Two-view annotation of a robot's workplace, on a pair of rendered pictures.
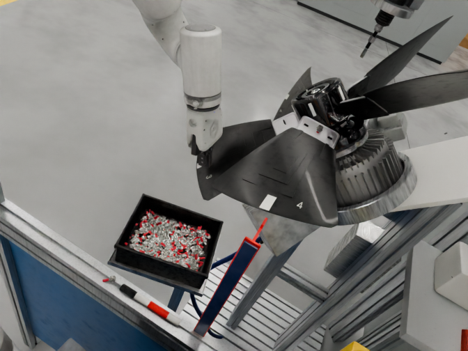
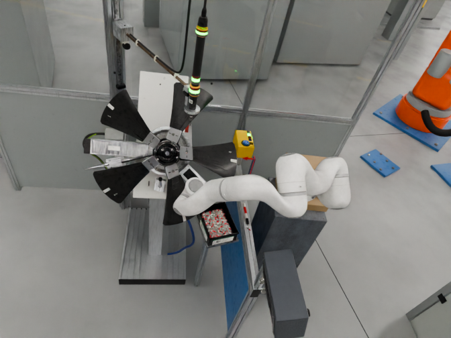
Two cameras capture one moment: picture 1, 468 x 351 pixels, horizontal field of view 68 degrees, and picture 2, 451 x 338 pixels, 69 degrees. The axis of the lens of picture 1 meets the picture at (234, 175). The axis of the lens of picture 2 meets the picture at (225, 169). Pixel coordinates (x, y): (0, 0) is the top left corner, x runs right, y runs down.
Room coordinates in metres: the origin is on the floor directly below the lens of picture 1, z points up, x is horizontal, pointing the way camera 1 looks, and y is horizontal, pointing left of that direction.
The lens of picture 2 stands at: (0.97, 1.05, 2.29)
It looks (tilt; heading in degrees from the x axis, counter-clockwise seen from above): 44 degrees down; 245
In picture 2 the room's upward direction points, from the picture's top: 14 degrees clockwise
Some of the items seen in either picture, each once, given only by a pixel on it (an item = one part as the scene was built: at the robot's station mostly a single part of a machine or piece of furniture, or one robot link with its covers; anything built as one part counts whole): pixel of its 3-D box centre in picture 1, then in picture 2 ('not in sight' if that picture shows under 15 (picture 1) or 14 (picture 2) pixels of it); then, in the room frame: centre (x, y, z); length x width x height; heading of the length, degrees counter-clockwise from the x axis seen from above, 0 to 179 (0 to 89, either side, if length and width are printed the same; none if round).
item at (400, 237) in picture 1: (333, 298); not in sight; (0.71, -0.48, 0.57); 0.09 x 0.04 x 1.15; 169
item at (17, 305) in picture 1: (20, 297); (237, 323); (0.39, 0.46, 0.39); 0.04 x 0.04 x 0.78; 79
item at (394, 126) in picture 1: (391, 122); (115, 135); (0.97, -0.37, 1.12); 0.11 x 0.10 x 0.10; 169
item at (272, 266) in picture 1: (262, 278); (156, 222); (0.76, -0.25, 0.45); 0.09 x 0.04 x 0.91; 169
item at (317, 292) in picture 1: (301, 282); not in sight; (0.73, -0.37, 0.56); 0.19 x 0.04 x 0.04; 79
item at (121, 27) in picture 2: not in sight; (122, 30); (0.90, -0.70, 1.54); 0.10 x 0.07 x 0.08; 114
